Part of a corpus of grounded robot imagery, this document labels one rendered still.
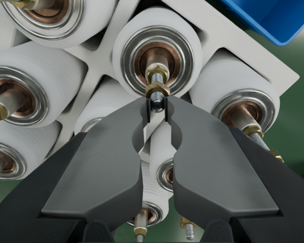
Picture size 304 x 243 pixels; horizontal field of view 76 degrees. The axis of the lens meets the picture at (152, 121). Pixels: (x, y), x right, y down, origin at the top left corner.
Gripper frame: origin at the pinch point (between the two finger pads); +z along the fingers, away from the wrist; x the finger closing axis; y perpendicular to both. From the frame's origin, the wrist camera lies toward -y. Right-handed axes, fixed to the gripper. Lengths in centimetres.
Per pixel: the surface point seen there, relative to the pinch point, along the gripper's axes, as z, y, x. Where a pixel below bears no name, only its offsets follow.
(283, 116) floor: 34, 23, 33
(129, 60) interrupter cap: 9.0, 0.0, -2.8
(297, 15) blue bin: 25.3, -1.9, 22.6
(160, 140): 12.9, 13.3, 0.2
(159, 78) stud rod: 4.2, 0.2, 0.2
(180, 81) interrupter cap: 9.0, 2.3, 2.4
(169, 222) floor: 34, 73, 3
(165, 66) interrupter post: 6.3, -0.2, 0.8
